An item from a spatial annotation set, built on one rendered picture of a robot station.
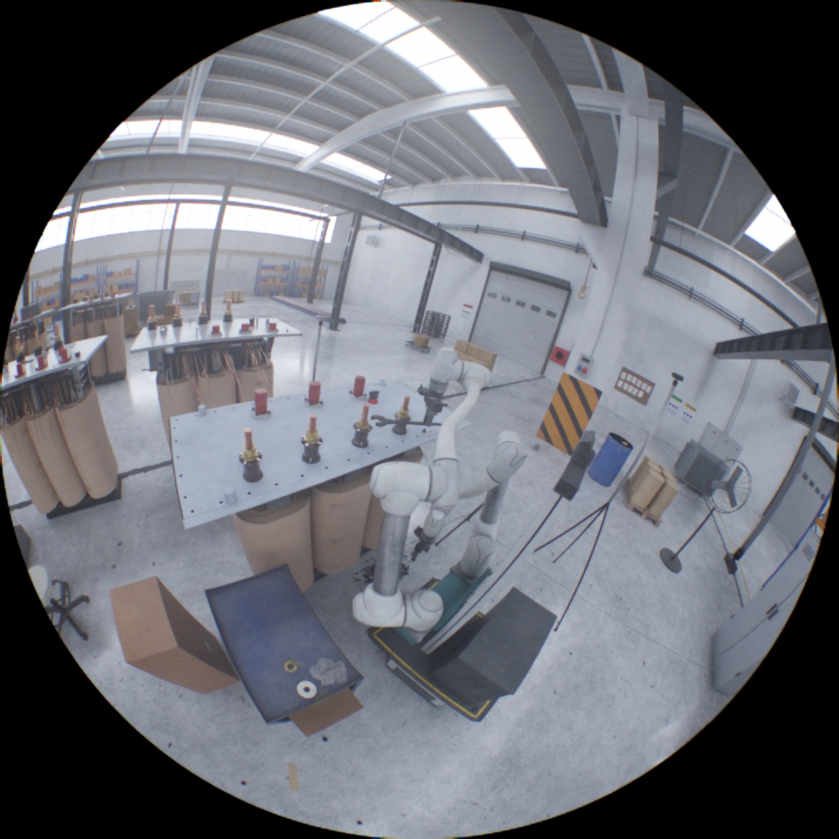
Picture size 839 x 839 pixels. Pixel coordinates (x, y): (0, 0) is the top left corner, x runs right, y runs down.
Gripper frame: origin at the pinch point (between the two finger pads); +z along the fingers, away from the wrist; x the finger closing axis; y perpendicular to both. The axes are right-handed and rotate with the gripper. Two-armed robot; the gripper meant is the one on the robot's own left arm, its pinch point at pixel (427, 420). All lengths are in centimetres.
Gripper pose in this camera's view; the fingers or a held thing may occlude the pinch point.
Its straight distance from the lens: 137.5
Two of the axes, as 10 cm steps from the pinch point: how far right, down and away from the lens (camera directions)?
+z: -2.4, 8.7, 4.4
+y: 9.2, 0.6, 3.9
